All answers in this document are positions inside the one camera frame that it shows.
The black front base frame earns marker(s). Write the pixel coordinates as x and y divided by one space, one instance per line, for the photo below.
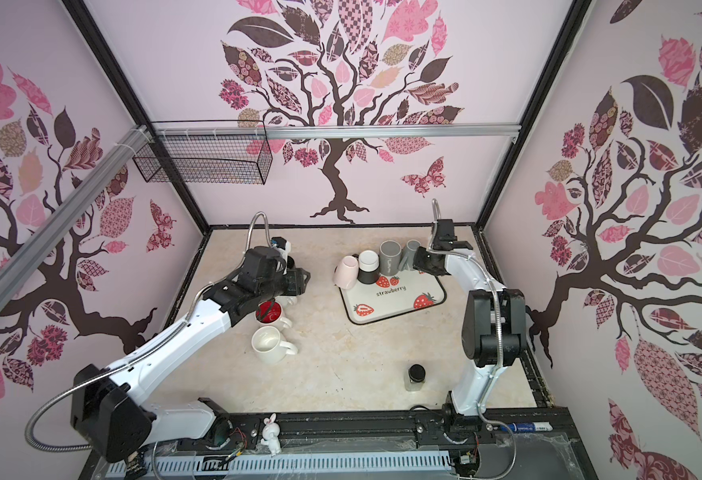
474 451

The horizontal aluminium rail back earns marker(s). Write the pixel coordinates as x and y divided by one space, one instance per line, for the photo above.
346 132

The tall grey mug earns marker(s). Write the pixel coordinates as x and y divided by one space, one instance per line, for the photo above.
390 254

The white rabbit figurine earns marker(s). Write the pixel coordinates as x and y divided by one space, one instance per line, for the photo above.
270 435

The cream mug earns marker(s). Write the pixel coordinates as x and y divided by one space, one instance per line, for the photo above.
286 301

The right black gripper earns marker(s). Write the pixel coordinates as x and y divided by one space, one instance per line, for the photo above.
419 253

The right metal flexible conduit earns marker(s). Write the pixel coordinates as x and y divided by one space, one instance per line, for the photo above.
484 340

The small grey mug right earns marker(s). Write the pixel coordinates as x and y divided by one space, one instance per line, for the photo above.
408 255

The diagonal aluminium rail left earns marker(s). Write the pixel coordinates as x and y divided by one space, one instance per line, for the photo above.
31 254

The pink upside-down mug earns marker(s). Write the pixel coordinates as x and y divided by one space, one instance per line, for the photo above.
346 273

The white slotted cable duct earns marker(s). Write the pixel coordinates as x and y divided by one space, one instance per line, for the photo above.
285 465

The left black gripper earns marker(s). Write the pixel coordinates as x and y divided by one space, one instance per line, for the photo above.
297 280

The blue white marker pen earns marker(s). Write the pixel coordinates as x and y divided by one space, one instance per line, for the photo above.
529 427

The black wire basket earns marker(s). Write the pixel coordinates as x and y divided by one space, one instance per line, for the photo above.
211 155

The white round mug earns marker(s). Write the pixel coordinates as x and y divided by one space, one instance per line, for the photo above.
270 346

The white strawberry tray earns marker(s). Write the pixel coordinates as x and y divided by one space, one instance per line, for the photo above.
391 297

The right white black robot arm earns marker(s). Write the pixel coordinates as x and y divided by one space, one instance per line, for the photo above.
513 313

